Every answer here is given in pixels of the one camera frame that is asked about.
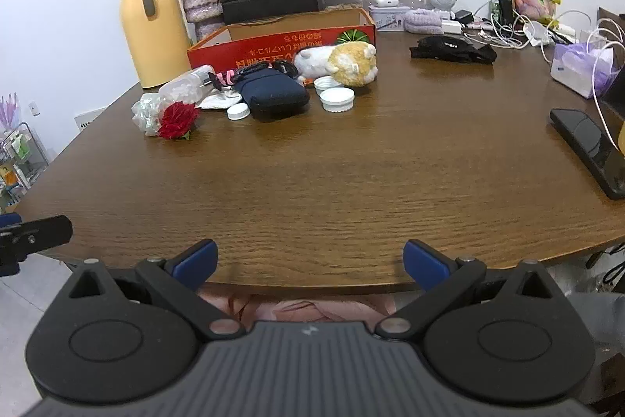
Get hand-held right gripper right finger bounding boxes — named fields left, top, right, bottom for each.
left=376, top=238, right=562, bottom=342

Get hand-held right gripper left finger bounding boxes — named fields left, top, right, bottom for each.
left=63, top=238, right=245, bottom=342

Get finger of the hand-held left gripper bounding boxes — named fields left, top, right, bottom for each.
left=0, top=212, right=73, bottom=276

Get red artificial rose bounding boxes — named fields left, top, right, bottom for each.
left=132, top=93, right=201, bottom=141

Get white cloth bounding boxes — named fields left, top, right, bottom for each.
left=199, top=89, right=242, bottom=111

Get clear plastic bottle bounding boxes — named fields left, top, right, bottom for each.
left=157, top=64, right=218, bottom=104

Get navy zip pouch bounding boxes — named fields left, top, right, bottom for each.
left=239, top=69, right=311, bottom=121

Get pink and black strap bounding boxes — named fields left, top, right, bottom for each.
left=210, top=60, right=274, bottom=88

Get white and yellow plush toy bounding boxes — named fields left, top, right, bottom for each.
left=293, top=41, right=379, bottom=88

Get red cardboard box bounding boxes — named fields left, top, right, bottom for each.
left=186, top=8, right=377, bottom=71

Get person's pink clothing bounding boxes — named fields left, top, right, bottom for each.
left=198, top=283, right=411, bottom=335

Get purple dried flowers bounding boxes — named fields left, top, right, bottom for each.
left=0, top=92, right=23, bottom=129

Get black smartphone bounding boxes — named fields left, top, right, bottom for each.
left=549, top=107, right=625, bottom=201

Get small black object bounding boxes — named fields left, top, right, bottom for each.
left=271, top=60, right=298, bottom=80

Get yellow thermos jug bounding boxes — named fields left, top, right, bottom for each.
left=120, top=0, right=192, bottom=89

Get purple knit cloth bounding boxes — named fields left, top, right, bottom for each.
left=403, top=8, right=445, bottom=33

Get pale tin box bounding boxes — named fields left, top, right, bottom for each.
left=368, top=4, right=416, bottom=32

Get purple tissue pack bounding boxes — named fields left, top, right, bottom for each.
left=550, top=42, right=616, bottom=99

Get white power adapter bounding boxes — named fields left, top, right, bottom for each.
left=522, top=20, right=555, bottom=47

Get brown paper bag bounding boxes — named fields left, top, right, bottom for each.
left=596, top=7, right=625, bottom=51

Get wire storage rack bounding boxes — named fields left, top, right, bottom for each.
left=0, top=121, right=52, bottom=213

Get white wall vent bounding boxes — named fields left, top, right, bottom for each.
left=73, top=107, right=107, bottom=134

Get white cable bundle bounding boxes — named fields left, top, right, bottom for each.
left=469, top=0, right=577, bottom=51

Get white charging cable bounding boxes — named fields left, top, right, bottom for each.
left=583, top=17, right=625, bottom=149

